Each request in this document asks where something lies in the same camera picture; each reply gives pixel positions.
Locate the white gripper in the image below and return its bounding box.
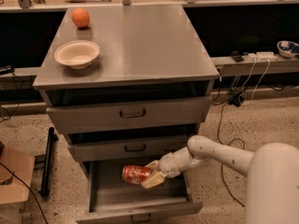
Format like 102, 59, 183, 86
141, 153, 183, 189

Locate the red coke can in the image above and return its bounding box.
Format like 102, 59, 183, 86
122, 165, 151, 184

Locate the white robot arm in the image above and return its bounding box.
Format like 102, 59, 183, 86
142, 135, 299, 224

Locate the grey open bottom drawer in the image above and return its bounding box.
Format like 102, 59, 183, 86
76, 157, 202, 224

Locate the grey top drawer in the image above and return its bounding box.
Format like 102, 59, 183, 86
47, 96, 211, 134

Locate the grey middle drawer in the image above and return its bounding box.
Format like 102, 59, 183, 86
68, 134, 189, 161

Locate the grey drawer cabinet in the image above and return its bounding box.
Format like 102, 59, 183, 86
32, 4, 220, 170

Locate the black bar on floor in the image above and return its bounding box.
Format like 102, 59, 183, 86
40, 127, 55, 197

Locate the beige paper bowl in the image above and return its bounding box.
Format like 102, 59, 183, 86
54, 40, 100, 69

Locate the black device on ledge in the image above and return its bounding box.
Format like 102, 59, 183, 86
230, 50, 244, 63

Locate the cardboard box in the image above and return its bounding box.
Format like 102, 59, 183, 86
0, 143, 35, 204

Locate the white power strip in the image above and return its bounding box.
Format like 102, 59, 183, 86
249, 51, 277, 61

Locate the orange fruit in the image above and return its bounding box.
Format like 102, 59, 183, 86
71, 8, 90, 29

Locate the blue white bowl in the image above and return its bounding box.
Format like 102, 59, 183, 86
277, 41, 299, 58

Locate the black cable on floor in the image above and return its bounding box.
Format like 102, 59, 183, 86
216, 101, 247, 208

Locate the black cable over box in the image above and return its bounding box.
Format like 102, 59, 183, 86
0, 161, 50, 224

